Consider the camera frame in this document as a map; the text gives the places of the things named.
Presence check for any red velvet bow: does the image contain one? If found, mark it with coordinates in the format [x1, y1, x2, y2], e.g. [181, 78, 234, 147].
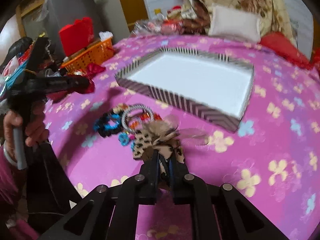
[45, 63, 106, 102]

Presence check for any colourful flower bead bracelet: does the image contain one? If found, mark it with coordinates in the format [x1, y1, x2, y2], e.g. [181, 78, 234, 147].
[118, 113, 162, 149]

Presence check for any black blue scrunchie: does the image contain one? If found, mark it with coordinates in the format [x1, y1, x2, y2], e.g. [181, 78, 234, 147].
[93, 110, 123, 138]

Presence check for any leopard print brown bow scrunchie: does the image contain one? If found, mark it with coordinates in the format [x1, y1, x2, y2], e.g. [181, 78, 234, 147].
[132, 115, 208, 190]

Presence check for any silver braided hair ring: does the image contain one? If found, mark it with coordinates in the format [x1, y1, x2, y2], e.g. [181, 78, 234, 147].
[121, 103, 156, 134]

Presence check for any black elastic with wooden charm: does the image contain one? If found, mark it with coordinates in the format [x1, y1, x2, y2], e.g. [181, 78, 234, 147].
[112, 103, 129, 114]

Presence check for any magenta sleeve forearm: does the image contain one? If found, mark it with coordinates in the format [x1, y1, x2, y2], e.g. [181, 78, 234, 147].
[1, 147, 39, 239]

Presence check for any person's left hand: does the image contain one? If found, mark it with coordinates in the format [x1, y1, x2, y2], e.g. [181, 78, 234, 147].
[3, 102, 50, 160]

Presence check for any blue turquoise bag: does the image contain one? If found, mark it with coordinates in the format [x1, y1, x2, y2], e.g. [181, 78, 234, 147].
[1, 60, 29, 100]

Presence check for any phone mounted on gripper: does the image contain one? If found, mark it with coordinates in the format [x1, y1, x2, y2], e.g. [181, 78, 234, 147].
[24, 37, 51, 75]

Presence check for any pink floral bedsheet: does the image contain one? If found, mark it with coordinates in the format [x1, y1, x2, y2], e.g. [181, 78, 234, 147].
[46, 36, 319, 239]

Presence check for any red gift bag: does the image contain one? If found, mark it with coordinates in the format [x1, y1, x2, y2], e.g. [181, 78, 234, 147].
[59, 17, 95, 56]

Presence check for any orange plastic basket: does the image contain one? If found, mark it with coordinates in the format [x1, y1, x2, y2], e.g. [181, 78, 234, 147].
[60, 38, 114, 73]

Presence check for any white tissue in basket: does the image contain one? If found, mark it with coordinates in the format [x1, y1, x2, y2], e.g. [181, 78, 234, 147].
[99, 31, 113, 41]

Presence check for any grey refrigerator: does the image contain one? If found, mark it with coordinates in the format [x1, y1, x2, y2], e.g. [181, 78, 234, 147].
[42, 0, 130, 57]

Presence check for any striped shallow cardboard tray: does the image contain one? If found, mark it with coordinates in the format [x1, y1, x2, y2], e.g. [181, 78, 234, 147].
[115, 47, 254, 133]

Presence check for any clear plastic bag of items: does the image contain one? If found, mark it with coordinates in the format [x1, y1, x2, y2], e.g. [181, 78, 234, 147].
[131, 19, 183, 36]

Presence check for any santa plush toy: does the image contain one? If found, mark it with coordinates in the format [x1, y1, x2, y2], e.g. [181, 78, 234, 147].
[167, 5, 182, 20]

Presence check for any red cushion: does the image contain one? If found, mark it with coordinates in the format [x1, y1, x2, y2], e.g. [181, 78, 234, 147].
[260, 32, 313, 70]

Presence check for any white grey pillow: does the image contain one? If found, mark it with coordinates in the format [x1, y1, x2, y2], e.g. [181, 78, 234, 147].
[208, 4, 261, 43]

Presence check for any brown patterned cloth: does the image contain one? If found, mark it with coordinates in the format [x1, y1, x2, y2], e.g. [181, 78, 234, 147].
[181, 0, 210, 35]

